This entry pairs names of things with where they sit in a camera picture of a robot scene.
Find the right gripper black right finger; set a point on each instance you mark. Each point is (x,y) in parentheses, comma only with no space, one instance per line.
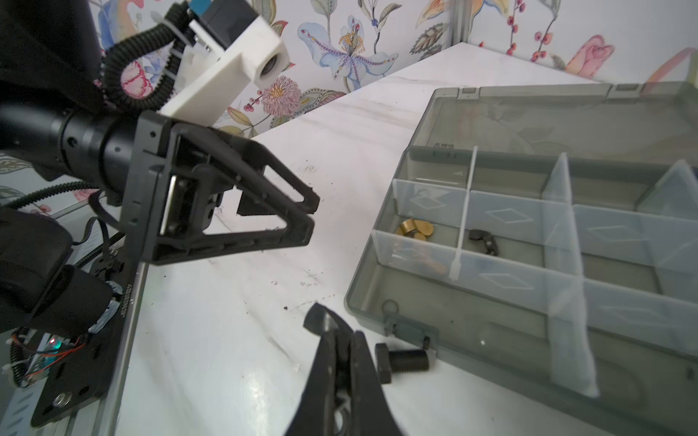
(370,413)

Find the aluminium corner frame post right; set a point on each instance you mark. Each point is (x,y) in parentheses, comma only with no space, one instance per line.
(460,24)

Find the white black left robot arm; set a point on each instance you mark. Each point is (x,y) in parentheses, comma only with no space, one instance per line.
(136,123)

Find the brass wing nut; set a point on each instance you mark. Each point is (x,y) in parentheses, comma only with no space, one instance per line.
(415,229)

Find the grey plastic organizer box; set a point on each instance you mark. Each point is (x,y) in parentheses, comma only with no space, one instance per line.
(590,192)

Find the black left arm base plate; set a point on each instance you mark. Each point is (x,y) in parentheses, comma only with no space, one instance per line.
(86,321)

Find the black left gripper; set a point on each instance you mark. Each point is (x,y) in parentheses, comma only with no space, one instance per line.
(177,176)

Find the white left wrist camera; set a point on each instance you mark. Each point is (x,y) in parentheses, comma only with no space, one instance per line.
(233,47)

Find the black hex bolt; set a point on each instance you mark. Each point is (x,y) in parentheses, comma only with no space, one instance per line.
(389,363)

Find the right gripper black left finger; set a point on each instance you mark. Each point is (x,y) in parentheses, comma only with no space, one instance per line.
(323,406)

